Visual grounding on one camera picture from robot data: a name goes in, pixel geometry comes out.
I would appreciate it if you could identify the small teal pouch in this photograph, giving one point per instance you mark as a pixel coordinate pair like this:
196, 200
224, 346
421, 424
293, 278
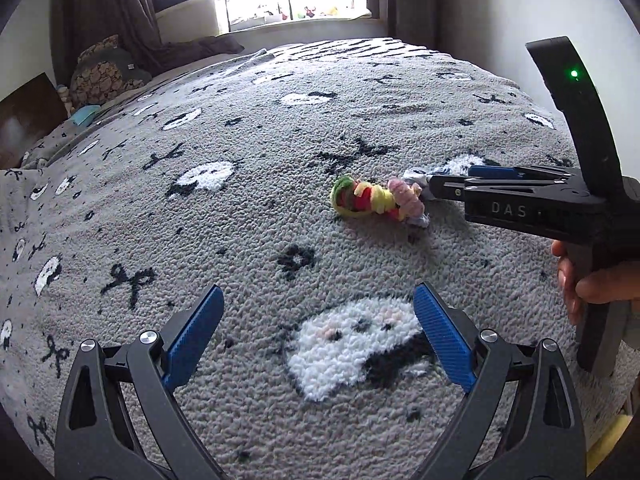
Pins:
85, 115

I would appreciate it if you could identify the white storage box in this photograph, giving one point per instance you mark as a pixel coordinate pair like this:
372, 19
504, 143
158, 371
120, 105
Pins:
187, 20

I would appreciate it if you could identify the grey printed fleece blanket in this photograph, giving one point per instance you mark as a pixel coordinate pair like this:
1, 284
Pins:
250, 210

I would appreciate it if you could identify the dark wooden headboard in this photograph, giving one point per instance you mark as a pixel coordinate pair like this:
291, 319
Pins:
25, 120

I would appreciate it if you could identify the small beige plush toy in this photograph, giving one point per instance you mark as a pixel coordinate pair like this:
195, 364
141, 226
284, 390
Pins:
65, 95

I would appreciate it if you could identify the brown patterned cushion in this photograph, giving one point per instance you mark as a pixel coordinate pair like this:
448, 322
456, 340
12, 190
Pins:
102, 72

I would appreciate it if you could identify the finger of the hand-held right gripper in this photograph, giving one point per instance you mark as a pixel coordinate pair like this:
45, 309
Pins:
450, 187
495, 171

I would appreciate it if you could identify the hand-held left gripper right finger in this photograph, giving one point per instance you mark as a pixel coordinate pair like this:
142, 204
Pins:
445, 340

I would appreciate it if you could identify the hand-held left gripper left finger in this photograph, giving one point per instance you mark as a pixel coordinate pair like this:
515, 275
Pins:
197, 335

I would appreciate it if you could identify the colourful windowsill ornaments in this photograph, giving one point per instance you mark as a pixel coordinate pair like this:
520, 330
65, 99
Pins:
310, 11

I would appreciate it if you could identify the brown curtain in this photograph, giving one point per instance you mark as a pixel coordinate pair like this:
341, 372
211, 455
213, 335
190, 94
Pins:
412, 0
100, 0

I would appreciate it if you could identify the white blue wrapper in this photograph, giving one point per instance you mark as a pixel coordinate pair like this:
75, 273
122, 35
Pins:
417, 178

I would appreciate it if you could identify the person's right hand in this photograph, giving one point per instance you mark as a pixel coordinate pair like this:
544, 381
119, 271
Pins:
610, 285

